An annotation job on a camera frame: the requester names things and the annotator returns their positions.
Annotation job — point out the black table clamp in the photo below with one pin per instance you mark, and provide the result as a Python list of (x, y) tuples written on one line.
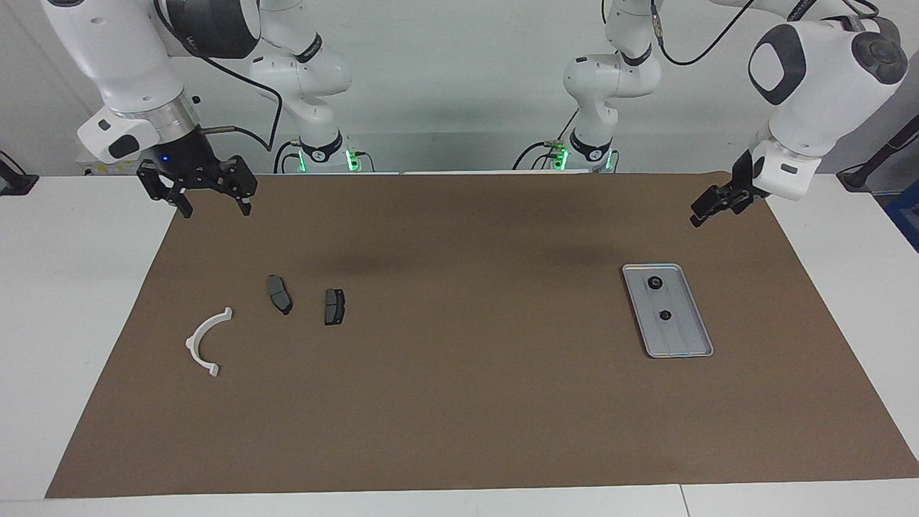
[(16, 183)]

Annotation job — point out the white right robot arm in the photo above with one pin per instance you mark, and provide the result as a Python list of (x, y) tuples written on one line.
[(115, 57)]

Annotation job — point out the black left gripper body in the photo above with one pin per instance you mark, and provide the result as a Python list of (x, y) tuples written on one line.
[(739, 188)]

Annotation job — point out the blue crate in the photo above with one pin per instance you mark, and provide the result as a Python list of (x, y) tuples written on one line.
[(906, 215)]

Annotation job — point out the curved dark grey brake pad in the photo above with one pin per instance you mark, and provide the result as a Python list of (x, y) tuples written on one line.
[(278, 293)]

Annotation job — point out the large black bearing gear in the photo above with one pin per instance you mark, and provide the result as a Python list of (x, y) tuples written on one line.
[(654, 282)]

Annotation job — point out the white curved plastic bracket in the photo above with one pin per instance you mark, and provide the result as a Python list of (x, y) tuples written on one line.
[(195, 347)]

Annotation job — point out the silver metal tray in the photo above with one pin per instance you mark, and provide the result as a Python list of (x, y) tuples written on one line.
[(682, 337)]

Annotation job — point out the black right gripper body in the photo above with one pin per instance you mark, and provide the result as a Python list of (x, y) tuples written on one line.
[(183, 165)]

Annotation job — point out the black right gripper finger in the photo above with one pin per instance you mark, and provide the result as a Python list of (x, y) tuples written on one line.
[(185, 205), (244, 204)]

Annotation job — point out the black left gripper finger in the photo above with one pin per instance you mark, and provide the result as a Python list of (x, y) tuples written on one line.
[(700, 217), (739, 207)]

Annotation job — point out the white wall socket box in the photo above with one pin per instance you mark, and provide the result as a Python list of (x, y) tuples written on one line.
[(100, 169)]

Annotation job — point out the brown table mat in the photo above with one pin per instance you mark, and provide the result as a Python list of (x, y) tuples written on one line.
[(467, 402)]

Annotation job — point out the rectangular dark grey brake pad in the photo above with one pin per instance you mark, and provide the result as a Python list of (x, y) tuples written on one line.
[(334, 307)]

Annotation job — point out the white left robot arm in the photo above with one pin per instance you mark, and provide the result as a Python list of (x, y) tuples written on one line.
[(811, 100)]

